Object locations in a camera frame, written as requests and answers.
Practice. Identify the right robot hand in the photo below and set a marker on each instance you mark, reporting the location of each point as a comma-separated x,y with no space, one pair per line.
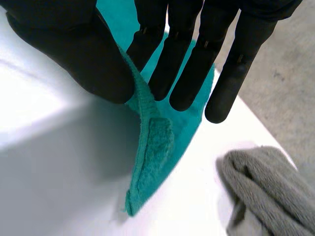
81,54

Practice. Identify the teal towel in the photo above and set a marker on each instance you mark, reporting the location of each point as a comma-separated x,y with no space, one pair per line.
157,147

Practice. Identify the grey towel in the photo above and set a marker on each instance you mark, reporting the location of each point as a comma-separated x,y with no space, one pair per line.
265,191

